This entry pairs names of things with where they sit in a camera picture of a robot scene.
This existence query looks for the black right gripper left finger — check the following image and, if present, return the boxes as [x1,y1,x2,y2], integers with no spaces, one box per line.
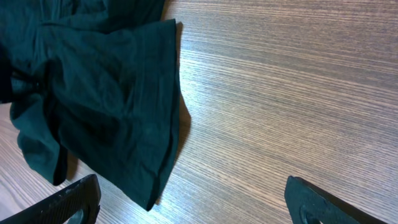
[1,174,101,224]

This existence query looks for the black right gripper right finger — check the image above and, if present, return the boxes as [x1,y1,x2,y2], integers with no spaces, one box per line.
[284,176,386,224]

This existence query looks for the black shorts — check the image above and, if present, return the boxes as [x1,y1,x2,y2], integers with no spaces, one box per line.
[1,0,180,210]

